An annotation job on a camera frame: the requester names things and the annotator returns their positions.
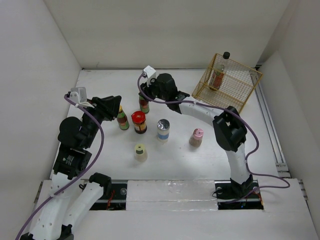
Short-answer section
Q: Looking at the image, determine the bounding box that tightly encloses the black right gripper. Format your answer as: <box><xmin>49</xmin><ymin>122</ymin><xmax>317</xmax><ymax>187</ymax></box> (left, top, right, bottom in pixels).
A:
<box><xmin>138</xmin><ymin>76</ymin><xmax>168</xmax><ymax>102</ymax></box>

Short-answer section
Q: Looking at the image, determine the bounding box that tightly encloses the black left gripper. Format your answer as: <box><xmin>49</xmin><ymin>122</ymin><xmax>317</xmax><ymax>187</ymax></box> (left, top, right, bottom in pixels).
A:
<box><xmin>81</xmin><ymin>94</ymin><xmax>122</xmax><ymax>147</ymax></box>

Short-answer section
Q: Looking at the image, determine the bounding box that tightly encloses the yellow cap green sauce bottle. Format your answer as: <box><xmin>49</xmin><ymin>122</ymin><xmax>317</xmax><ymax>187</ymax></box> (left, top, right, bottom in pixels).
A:
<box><xmin>138</xmin><ymin>95</ymin><xmax>150</xmax><ymax>114</ymax></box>

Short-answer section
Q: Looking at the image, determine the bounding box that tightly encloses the red lid sauce jar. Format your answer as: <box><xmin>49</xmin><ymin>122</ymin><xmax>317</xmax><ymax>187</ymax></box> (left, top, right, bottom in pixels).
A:
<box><xmin>131</xmin><ymin>111</ymin><xmax>147</xmax><ymax>134</ymax></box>

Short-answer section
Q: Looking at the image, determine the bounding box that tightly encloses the silver cap blue shaker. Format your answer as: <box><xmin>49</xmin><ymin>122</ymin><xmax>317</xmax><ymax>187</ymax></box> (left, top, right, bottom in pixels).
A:
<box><xmin>157</xmin><ymin>118</ymin><xmax>170</xmax><ymax>143</ymax></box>

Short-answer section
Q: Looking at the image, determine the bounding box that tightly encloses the dark soy sauce bottle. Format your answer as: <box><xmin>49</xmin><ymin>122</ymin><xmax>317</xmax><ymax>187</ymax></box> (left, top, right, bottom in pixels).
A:
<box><xmin>209</xmin><ymin>51</ymin><xmax>231</xmax><ymax>91</ymax></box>

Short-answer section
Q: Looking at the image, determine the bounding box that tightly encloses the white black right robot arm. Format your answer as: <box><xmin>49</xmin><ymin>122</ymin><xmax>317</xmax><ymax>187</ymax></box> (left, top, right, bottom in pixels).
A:
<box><xmin>137</xmin><ymin>72</ymin><xmax>253</xmax><ymax>199</ymax></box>

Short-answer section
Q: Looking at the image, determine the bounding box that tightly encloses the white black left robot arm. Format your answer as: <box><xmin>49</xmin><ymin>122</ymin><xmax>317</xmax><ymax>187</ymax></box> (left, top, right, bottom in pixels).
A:
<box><xmin>16</xmin><ymin>92</ymin><xmax>122</xmax><ymax>240</ymax></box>

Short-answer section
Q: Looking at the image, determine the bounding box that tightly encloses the green label sauce bottle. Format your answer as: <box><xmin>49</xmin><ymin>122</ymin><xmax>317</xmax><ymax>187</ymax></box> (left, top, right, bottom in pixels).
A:
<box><xmin>117</xmin><ymin>105</ymin><xmax>130</xmax><ymax>131</ymax></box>

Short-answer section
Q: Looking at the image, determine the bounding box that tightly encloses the yellow cap spice shaker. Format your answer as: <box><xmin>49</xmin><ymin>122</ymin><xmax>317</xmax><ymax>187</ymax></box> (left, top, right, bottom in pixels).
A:
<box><xmin>134</xmin><ymin>143</ymin><xmax>148</xmax><ymax>162</ymax></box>

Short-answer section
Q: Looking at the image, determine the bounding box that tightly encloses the pink cap spice shaker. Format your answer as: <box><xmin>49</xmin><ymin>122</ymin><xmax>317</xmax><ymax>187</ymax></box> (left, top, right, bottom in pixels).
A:
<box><xmin>189</xmin><ymin>128</ymin><xmax>204</xmax><ymax>148</ymax></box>

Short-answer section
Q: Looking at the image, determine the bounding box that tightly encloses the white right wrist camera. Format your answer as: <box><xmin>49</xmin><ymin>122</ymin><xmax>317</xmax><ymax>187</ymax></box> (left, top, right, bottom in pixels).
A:
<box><xmin>142</xmin><ymin>65</ymin><xmax>157</xmax><ymax>81</ymax></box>

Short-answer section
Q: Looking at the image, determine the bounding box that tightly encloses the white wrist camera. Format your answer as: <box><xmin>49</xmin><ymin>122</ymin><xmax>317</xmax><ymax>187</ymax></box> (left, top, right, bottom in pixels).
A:
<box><xmin>142</xmin><ymin>65</ymin><xmax>157</xmax><ymax>81</ymax></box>
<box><xmin>69</xmin><ymin>87</ymin><xmax>88</xmax><ymax>105</ymax></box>

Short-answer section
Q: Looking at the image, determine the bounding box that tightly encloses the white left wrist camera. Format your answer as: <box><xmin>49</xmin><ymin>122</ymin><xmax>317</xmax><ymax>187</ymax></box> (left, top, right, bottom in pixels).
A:
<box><xmin>69</xmin><ymin>87</ymin><xmax>88</xmax><ymax>105</ymax></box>

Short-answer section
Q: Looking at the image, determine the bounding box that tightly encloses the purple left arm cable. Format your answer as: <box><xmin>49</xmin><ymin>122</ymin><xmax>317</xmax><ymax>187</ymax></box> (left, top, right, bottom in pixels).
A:
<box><xmin>14</xmin><ymin>94</ymin><xmax>105</xmax><ymax>240</ymax></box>

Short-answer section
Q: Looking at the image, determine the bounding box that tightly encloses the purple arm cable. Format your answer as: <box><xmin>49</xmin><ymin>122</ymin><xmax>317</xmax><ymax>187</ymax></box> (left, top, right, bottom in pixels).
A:
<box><xmin>14</xmin><ymin>94</ymin><xmax>105</xmax><ymax>240</ymax></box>
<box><xmin>137</xmin><ymin>74</ymin><xmax>291</xmax><ymax>205</ymax></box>

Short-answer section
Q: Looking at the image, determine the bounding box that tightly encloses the yellow wire basket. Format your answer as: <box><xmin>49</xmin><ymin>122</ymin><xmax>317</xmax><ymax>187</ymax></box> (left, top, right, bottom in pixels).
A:
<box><xmin>192</xmin><ymin>53</ymin><xmax>263</xmax><ymax>113</ymax></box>

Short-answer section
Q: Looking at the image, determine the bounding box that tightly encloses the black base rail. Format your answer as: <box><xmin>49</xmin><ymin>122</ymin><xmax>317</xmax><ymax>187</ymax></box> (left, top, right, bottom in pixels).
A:
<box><xmin>33</xmin><ymin>181</ymin><xmax>308</xmax><ymax>212</ymax></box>

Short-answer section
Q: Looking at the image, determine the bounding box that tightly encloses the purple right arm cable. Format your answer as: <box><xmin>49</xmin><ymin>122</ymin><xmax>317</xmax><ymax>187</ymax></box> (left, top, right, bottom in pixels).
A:
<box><xmin>137</xmin><ymin>74</ymin><xmax>291</xmax><ymax>205</ymax></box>

